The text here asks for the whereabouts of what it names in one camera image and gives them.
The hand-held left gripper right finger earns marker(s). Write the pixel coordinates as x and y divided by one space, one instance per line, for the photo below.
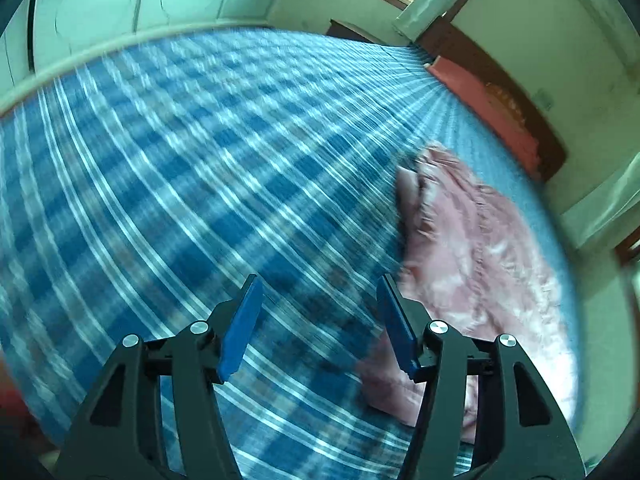
397 330

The pink puffer jacket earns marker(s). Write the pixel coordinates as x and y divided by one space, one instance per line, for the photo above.
475 240

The wooden nightstand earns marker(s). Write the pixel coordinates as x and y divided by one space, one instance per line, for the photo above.
355 32

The brown printed cushion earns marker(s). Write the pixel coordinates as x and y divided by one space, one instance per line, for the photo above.
505 102

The dark wooden headboard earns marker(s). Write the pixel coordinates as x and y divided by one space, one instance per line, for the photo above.
547 145

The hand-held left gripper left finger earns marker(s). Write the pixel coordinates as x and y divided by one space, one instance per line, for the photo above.
240 330

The bed with blue plaid sheet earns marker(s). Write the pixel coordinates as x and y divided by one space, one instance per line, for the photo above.
175 185

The pale green curtain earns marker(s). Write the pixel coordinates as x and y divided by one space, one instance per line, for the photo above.
605 205
440 0

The red pillow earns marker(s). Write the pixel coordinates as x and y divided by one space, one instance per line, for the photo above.
465 90

